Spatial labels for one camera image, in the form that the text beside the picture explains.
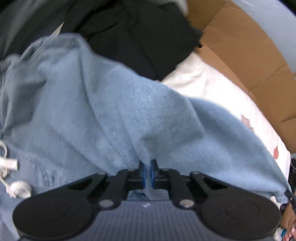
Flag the light blue denim shorts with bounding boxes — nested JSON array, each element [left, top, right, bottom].
[[1, 34, 291, 240]]

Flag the person right hand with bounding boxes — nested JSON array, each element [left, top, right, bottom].
[[280, 203, 295, 241]]

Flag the cream bear print bedsheet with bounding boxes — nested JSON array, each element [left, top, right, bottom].
[[162, 53, 291, 177]]

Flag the black garment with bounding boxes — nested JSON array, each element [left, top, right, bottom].
[[61, 1, 202, 81]]

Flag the brown cardboard sheet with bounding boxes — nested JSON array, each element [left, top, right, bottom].
[[187, 1, 296, 153]]

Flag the grey plastic wrapped mattress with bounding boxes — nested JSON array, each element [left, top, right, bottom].
[[234, 0, 295, 73]]

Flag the dark grey pillow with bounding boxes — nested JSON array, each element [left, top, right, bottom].
[[1, 1, 74, 60]]

